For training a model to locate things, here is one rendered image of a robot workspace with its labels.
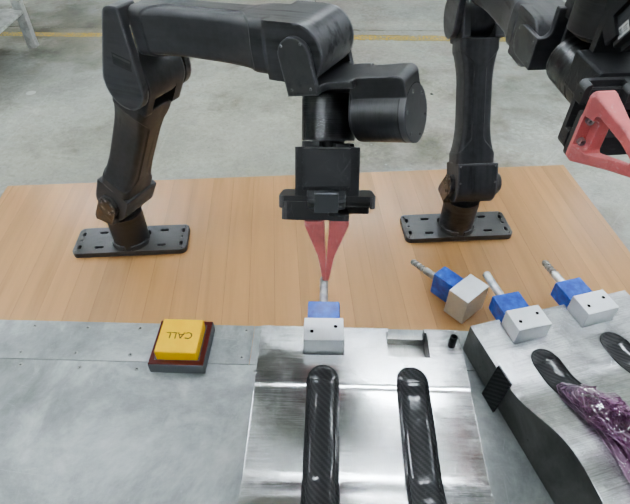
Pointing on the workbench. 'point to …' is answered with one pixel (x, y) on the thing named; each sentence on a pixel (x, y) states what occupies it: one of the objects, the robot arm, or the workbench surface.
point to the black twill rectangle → (496, 388)
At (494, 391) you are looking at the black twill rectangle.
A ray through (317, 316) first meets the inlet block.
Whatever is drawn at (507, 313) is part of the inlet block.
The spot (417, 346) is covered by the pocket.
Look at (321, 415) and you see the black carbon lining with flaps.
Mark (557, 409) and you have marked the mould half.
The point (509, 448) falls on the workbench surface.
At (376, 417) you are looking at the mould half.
